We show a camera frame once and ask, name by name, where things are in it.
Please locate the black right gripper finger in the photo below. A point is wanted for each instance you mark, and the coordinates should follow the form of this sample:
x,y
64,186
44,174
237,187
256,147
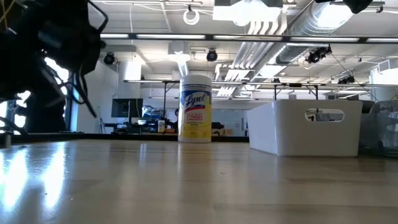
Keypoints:
x,y
357,5

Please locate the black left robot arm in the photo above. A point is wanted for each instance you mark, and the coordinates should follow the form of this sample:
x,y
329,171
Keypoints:
x,y
46,31

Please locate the black ceiling fixture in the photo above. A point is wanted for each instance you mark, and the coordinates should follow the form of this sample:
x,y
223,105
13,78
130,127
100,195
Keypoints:
x,y
346,80
317,55

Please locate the black monitor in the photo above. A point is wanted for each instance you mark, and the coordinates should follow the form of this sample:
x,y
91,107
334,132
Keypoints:
x,y
124,108

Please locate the black ceiling spotlight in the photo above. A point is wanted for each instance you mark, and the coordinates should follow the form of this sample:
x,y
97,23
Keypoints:
x,y
109,58
212,55

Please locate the small yellow wipes canister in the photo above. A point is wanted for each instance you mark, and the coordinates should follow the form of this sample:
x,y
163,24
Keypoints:
x,y
161,127

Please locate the translucent grey plastic bin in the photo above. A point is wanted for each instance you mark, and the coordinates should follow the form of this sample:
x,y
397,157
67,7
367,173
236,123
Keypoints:
x,y
381,130

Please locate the Lysol disinfecting wipes canister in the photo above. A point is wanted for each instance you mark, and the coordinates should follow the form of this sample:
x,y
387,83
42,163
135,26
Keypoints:
x,y
195,105

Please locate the white plastic bin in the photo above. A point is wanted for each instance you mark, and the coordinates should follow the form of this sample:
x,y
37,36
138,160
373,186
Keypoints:
x,y
273,130

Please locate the silver ventilation duct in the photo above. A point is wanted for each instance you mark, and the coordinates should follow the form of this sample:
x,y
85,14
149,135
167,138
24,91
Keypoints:
x,y
329,15

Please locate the black frame background table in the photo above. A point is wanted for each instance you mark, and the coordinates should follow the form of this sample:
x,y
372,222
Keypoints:
x,y
316,91
149,81

